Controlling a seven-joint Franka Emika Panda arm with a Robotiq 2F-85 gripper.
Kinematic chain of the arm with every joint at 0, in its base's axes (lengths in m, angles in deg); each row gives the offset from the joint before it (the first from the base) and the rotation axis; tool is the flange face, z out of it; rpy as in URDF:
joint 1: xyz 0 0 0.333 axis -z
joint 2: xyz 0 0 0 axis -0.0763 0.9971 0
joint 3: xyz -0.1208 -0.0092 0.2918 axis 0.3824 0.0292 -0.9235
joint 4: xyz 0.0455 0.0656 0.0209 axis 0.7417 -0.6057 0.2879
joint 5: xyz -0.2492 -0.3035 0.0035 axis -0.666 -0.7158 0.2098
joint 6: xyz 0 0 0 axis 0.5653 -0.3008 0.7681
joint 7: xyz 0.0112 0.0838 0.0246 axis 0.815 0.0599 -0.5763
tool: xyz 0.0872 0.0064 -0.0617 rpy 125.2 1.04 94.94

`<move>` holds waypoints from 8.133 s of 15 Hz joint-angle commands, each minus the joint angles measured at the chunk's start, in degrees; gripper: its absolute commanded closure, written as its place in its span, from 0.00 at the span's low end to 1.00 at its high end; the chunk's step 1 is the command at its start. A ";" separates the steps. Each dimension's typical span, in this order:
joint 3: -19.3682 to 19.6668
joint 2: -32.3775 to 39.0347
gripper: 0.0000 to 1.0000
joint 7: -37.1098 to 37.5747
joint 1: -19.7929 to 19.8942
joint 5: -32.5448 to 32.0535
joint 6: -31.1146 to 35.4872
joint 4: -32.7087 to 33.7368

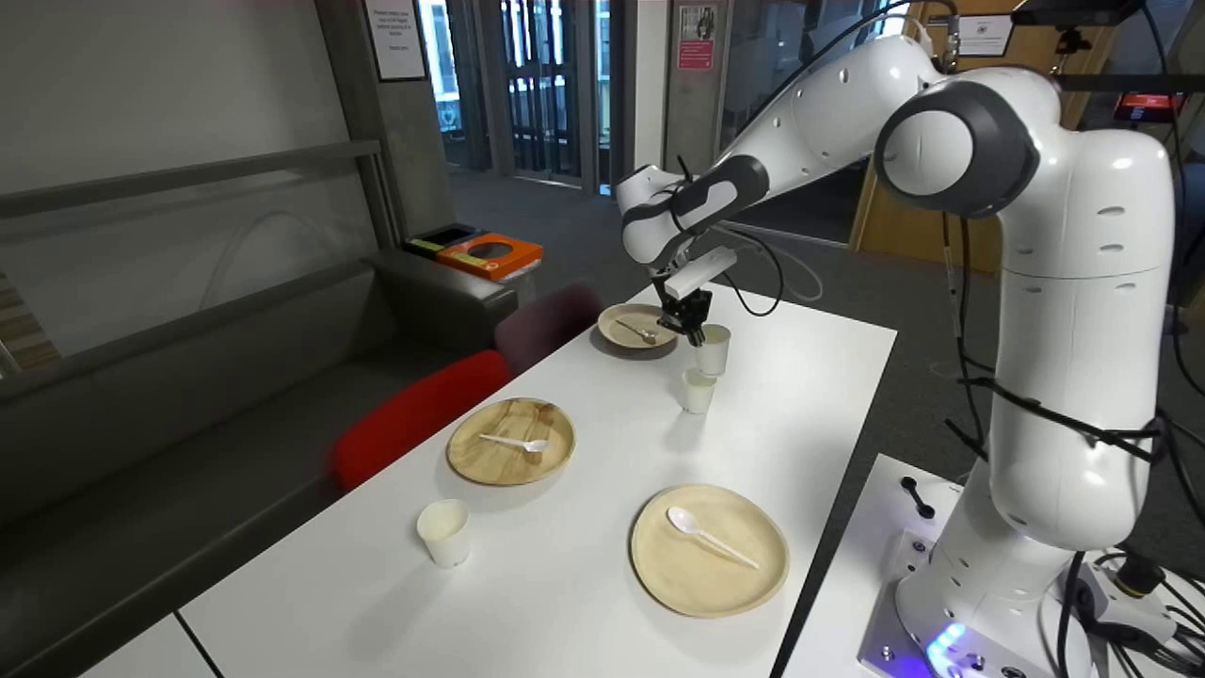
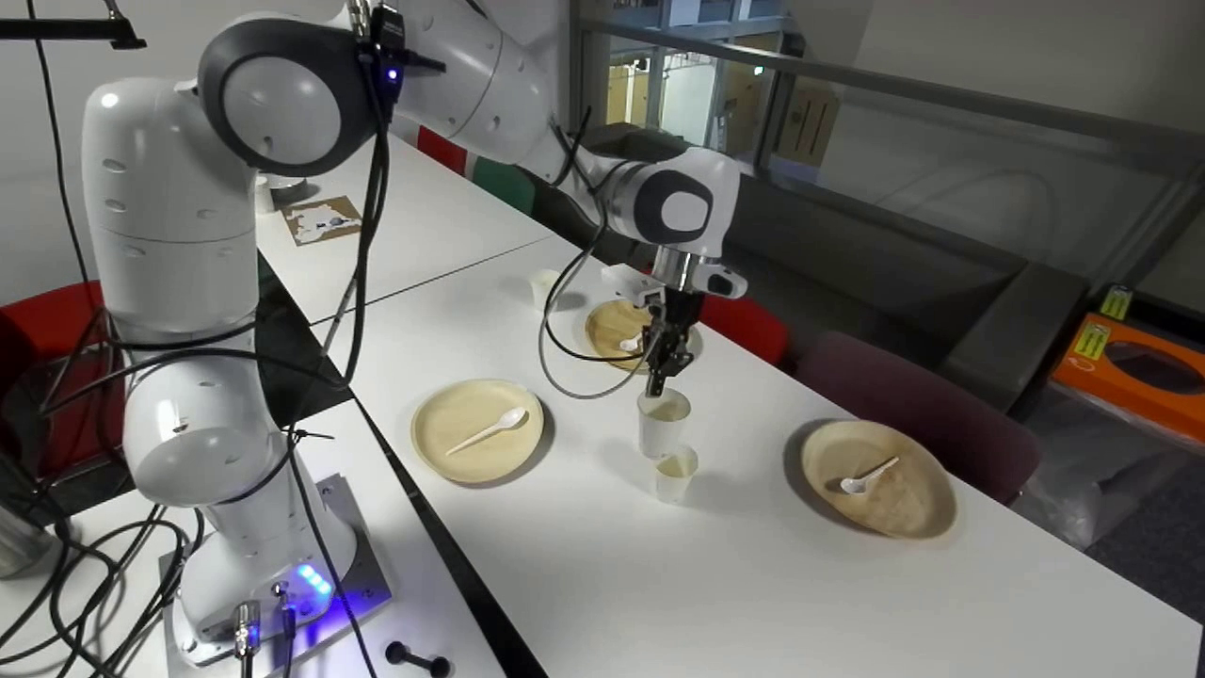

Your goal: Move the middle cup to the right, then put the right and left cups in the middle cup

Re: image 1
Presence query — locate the dark grey sofa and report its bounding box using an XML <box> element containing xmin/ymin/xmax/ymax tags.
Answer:
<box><xmin>0</xmin><ymin>243</ymin><xmax>542</xmax><ymax>678</ymax></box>

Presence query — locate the red chair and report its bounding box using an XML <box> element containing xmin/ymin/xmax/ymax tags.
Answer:
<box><xmin>326</xmin><ymin>346</ymin><xmax>520</xmax><ymax>499</ymax></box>

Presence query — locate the white plastic spoon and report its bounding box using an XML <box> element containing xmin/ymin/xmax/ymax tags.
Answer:
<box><xmin>481</xmin><ymin>431</ymin><xmax>555</xmax><ymax>460</ymax></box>
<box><xmin>664</xmin><ymin>501</ymin><xmax>766</xmax><ymax>578</ymax></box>
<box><xmin>614</xmin><ymin>313</ymin><xmax>664</xmax><ymax>349</ymax></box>

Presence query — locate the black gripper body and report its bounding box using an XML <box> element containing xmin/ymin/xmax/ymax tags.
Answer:
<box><xmin>656</xmin><ymin>282</ymin><xmax>714</xmax><ymax>339</ymax></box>

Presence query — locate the white paper cup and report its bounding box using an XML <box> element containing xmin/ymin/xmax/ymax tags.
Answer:
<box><xmin>412</xmin><ymin>499</ymin><xmax>476</xmax><ymax>574</ymax></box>
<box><xmin>693</xmin><ymin>321</ymin><xmax>735</xmax><ymax>383</ymax></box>

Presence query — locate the grey metal railing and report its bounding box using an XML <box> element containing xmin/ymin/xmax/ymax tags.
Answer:
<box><xmin>0</xmin><ymin>135</ymin><xmax>407</xmax><ymax>407</ymax></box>

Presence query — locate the white wall notice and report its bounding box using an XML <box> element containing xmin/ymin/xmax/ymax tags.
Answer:
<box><xmin>360</xmin><ymin>0</ymin><xmax>434</xmax><ymax>87</ymax></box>

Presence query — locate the pink door sign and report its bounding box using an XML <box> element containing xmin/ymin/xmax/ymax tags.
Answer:
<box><xmin>675</xmin><ymin>0</ymin><xmax>728</xmax><ymax>77</ymax></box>

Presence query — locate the black cable bundle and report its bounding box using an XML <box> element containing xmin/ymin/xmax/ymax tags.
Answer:
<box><xmin>938</xmin><ymin>213</ymin><xmax>1205</xmax><ymax>678</ymax></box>

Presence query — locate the green labelled flat box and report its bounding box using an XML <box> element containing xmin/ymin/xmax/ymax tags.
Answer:
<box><xmin>402</xmin><ymin>224</ymin><xmax>481</xmax><ymax>259</ymax></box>

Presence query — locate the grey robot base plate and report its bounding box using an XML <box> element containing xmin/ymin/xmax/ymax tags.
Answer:
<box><xmin>855</xmin><ymin>569</ymin><xmax>1068</xmax><ymax>678</ymax></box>

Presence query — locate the white door sign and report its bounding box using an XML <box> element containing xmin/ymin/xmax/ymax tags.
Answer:
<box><xmin>953</xmin><ymin>10</ymin><xmax>1018</xmax><ymax>62</ymax></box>

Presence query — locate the round wooden plate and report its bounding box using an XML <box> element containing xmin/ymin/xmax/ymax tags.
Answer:
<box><xmin>626</xmin><ymin>483</ymin><xmax>789</xmax><ymax>623</ymax></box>
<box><xmin>589</xmin><ymin>303</ymin><xmax>685</xmax><ymax>361</ymax></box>
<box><xmin>440</xmin><ymin>397</ymin><xmax>580</xmax><ymax>495</ymax></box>

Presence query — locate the orange flat box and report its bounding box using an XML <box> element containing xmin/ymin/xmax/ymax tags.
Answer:
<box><xmin>438</xmin><ymin>230</ymin><xmax>547</xmax><ymax>288</ymax></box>

